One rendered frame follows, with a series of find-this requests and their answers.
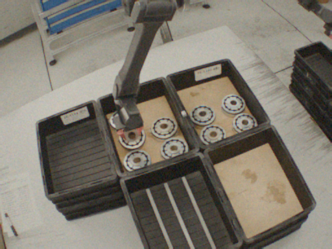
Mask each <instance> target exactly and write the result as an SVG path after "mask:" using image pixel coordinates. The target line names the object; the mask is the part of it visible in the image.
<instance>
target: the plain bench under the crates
mask: <svg viewBox="0 0 332 249"><path fill-rule="evenodd" d="M224 58H225V59H229V60H231V62H232V64H234V66H235V67H236V68H237V70H238V71H239V72H240V74H241V75H242V77H243V78H244V79H245V81H246V83H247V84H248V86H249V88H250V89H251V90H252V92H253V93H254V94H255V95H256V97H257V99H258V101H259V102H260V103H261V105H262V107H263V108H264V110H265V111H266V113H267V115H268V116H269V118H270V120H271V123H270V124H271V125H274V126H275V128H276V130H277V131H278V133H279V135H280V136H281V138H282V140H283V142H284V144H285V145H286V146H287V149H288V150H289V152H290V154H291V155H292V157H293V159H294V161H295V162H296V164H297V167H298V168H299V171H300V172H301V174H302V176H303V178H305V179H304V180H305V181H306V183H307V185H308V187H309V189H310V191H311V193H312V195H313V196H314V199H315V200H316V207H315V209H314V210H312V212H311V213H310V214H309V215H308V219H307V220H306V221H305V222H304V223H303V224H302V225H301V228H300V229H299V230H296V231H295V232H293V233H291V234H290V235H288V236H286V237H284V238H282V239H281V240H279V241H276V242H275V243H273V244H271V245H268V246H266V247H265V248H262V249H332V144H331V142H330V140H328V138H327V137H326V135H325V134H324V133H323V131H321V129H320V127H319V126H318V125H317V124H316V122H315V121H314V120H313V118H312V117H311V116H310V115H309V113H308V112H307V111H306V110H305V108H304V107H303V106H302V104H300V103H299V102H298V100H297V99H296V97H295V96H294V95H293V94H292V93H291V92H290V91H289V89H288V88H287V87H286V85H284V83H283V82H282V81H281V80H280V79H279V78H278V77H277V75H276V74H275V73H274V72H273V71H272V70H271V69H270V68H269V66H267V65H266V64H265V63H264V61H262V59H260V57H258V55H257V54H256V53H255V52H254V51H253V50H251V48H250V47H249V46H248V45H247V44H246V43H245V42H244V41H243V40H242V39H240V37H238V35H236V33H234V32H233V31H232V30H231V29H230V28H229V27H228V26H227V25H223V26H219V27H217V28H216V27H215V28H214V29H209V30H205V31H203V32H198V33H196V34H192V35H190V36H187V37H183V38H180V39H178V40H174V41H170V42H169V43H165V44H163V45H159V46H156V47H153V48H151V49H150V50H149V52H148V54H147V58H146V60H145V63H144V65H143V68H142V70H141V74H140V76H139V79H140V81H139V83H142V82H146V81H149V80H153V79H155V78H159V77H165V78H166V76H167V75H169V74H172V73H175V72H178V71H181V70H184V69H188V68H190V67H196V66H199V65H202V64H206V63H210V62H214V61H216V60H217V61H219V60H222V59H224ZM125 59H126V58H125ZM125 59H122V60H120V61H117V62H114V63H112V64H109V65H107V66H106V67H103V68H101V69H98V70H96V71H94V72H91V73H89V74H87V75H85V76H83V77H81V78H78V79H76V80H74V81H72V82H69V83H67V84H65V85H63V86H62V87H60V88H57V89H55V90H53V91H51V92H48V93H46V94H45V95H42V96H41V97H38V98H37V99H34V100H33V101H30V102H29V103H27V104H25V105H24V106H21V107H20V108H17V109H15V110H13V111H11V112H10V113H8V114H6V115H4V116H2V117H0V181H2V180H5V179H7V178H11V177H12V176H15V175H18V174H21V173H23V172H26V171H28V172H29V177H30V184H31V187H32V191H33V193H34V197H35V200H36V204H37V207H38V211H39V212H40V215H41V220H42V222H43V224H42V225H39V226H36V227H34V228H31V229H29V230H26V231H23V232H21V233H18V236H15V235H13V236H11V237H8V233H7V232H4V230H3V223H2V218H1V209H0V221H1V225H2V230H3V237H4V239H5V244H6V249H144V247H143V243H142V242H141V239H140V236H139V234H138V231H137V228H136V226H135V224H134V221H133V218H132V215H131V212H130V209H129V207H128V205H127V206H122V207H120V208H115V209H111V210H109V211H105V212H101V213H97V214H94V215H90V216H87V217H81V218H79V219H74V220H70V221H68V220H66V219H65V217H64V215H62V214H61V213H59V212H58V211H57V210H56V208H55V205H54V204H53V203H52V202H51V201H50V200H48V199H47V198H46V197H45V191H44V188H43V181H42V176H41V169H40V160H39V155H38V147H37V141H36V121H39V120H41V119H43V118H46V117H48V116H50V115H53V114H56V113H58V112H61V111H64V110H66V109H69V108H72V107H74V106H77V105H79V104H83V103H85V102H88V101H90V100H96V101H97V98H99V97H101V96H104V95H107V94H110V93H112V89H113V84H114V82H115V78H116V75H118V72H119V70H120V69H121V68H122V66H123V64H124V61H125Z"/></svg>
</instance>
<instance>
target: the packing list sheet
mask: <svg viewBox="0 0 332 249"><path fill-rule="evenodd" d="M0 209H1V218H2V223H3V230H4V232H7V233H8V237H11V236H13V235H14V232H13V231H12V229H11V227H10V225H9V223H8V221H7V219H6V217H5V213H7V215H8V216H9V218H10V220H11V223H12V225H13V226H14V228H15V230H16V232H17V233H21V232H23V231H26V230H29V229H31V228H34V227H36V226H39V225H42V224H43V222H42V218H41V215H40V212H39V211H38V207H37V204H36V200H35V197H34V193H33V191H32V187H31V184H30V177H29V172H28V171H26V172H23V173H21V174H18V175H15V176H12V177H11V178H7V179H5V180H2V181H0Z"/></svg>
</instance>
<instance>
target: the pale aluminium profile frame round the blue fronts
mask: <svg viewBox="0 0 332 249"><path fill-rule="evenodd" d="M81 1H84V0H70V1H67V2H65V3H63V4H61V5H59V6H56V7H54V8H52V9H49V10H46V11H45V12H43V10H40V7H39V4H38V0H29V3H30V5H31V9H32V11H33V14H34V18H35V20H36V23H37V26H38V29H39V32H40V35H41V37H42V40H43V44H44V46H45V48H46V51H47V54H48V57H49V59H50V62H49V65H50V66H52V65H54V64H55V63H56V60H55V59H53V55H54V54H57V53H59V52H60V51H63V50H65V49H68V48H70V47H72V46H74V45H76V44H78V43H80V42H83V41H85V40H88V39H90V38H92V37H95V36H98V35H100V34H102V33H104V32H106V31H109V30H112V29H114V28H117V27H120V26H122V25H125V24H128V26H129V28H128V29H127V31H128V32H133V31H135V29H136V28H135V27H133V20H132V18H131V17H129V16H127V15H126V12H125V10H124V9H123V8H124V7H123V5H122V6H120V7H117V8H114V9H112V10H110V11H109V12H106V13H103V14H101V15H99V16H95V17H94V18H90V19H87V20H85V21H83V22H81V23H77V24H76V25H73V26H72V27H69V28H67V29H65V30H61V31H59V32H57V33H56V34H54V35H52V36H49V37H48V35H47V33H48V31H49V29H48V25H47V22H46V20H45V19H44V18H45V17H47V16H50V15H51V14H54V13H55V12H57V11H59V10H62V9H64V8H67V7H69V6H71V5H75V4H77V3H79V2H81ZM200 1H204V3H205V4H204V5H202V8H209V7H210V6H209V5H207V4H208V0H190V4H193V3H198V2H200ZM118 13H121V14H122V15H123V17H124V19H123V20H121V21H118V22H116V23H113V24H111V25H108V26H105V27H103V28H101V29H98V30H95V31H93V32H91V33H89V34H87V35H85V36H82V37H79V38H77V39H75V40H72V41H70V42H69V43H66V44H64V45H61V46H59V47H57V48H55V49H52V48H51V47H50V43H51V42H52V41H53V40H55V39H57V38H59V37H62V36H64V35H66V34H69V33H70V32H73V31H74V30H77V29H80V28H82V27H85V26H87V25H89V24H92V23H94V22H96V21H99V20H101V19H104V18H107V17H109V16H112V15H114V14H118Z"/></svg>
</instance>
